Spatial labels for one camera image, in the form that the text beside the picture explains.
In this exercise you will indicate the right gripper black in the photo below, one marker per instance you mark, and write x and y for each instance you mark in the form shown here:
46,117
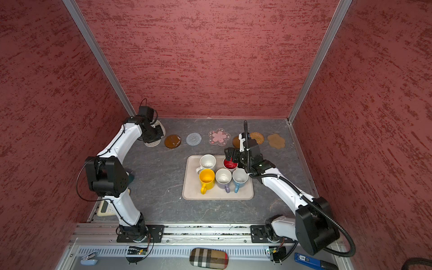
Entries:
235,152

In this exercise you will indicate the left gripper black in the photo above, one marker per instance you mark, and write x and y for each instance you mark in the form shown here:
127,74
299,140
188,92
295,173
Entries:
157,137

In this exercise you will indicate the beige spiral round coaster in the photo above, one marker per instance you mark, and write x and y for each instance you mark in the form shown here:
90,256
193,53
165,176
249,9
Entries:
153,144

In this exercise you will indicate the dark brown glossy coaster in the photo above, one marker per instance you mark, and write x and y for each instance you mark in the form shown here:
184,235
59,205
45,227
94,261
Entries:
172,141

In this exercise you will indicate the brown cork round coaster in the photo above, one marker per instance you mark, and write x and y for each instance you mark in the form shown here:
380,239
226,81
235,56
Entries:
236,142

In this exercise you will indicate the brown wooden flower coaster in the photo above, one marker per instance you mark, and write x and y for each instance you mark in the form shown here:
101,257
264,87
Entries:
276,141

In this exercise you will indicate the pink flower coaster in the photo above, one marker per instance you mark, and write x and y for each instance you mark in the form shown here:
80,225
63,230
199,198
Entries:
219,137

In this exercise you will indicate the grey woven round coaster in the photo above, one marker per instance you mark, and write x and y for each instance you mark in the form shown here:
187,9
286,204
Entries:
193,139

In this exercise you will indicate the white speckled mug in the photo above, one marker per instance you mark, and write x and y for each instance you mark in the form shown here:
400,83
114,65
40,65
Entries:
206,162

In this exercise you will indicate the yellow mug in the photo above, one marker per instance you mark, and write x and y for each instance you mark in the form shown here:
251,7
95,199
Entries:
207,180

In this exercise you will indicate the cream white mug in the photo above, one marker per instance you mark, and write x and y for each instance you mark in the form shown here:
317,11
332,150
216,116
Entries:
160,130

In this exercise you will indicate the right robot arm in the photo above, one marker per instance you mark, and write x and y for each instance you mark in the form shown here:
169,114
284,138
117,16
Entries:
311,227

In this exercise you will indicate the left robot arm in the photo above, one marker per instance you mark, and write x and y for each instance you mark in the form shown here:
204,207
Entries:
108,178

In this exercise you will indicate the light blue mug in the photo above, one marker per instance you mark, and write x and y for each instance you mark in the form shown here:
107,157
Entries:
240,177

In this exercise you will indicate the red inside white mug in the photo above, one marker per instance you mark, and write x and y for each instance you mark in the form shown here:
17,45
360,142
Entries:
231,166

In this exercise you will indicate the beige rectangular tray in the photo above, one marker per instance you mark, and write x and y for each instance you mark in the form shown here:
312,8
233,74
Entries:
192,186

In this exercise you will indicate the cream calculator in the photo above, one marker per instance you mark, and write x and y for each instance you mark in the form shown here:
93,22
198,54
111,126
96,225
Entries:
105,209

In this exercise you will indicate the plaid glasses case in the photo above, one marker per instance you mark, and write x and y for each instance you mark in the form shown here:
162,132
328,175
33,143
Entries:
209,258

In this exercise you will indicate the left circuit board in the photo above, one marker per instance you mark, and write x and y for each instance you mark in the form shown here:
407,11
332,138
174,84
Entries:
135,250

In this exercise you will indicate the blue tool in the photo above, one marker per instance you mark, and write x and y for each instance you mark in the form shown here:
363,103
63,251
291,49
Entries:
314,263

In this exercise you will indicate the small stapler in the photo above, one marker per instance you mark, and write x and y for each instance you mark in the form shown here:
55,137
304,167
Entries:
89,259

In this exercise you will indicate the lavender handle mug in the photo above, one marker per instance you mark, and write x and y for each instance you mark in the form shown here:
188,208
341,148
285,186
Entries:
223,179

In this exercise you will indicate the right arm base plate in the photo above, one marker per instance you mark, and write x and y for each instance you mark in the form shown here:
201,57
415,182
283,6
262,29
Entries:
266,234

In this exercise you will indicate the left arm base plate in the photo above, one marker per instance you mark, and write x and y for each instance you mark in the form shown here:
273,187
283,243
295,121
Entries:
156,233

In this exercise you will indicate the aluminium rail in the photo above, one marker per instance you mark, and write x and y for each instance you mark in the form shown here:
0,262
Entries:
197,234

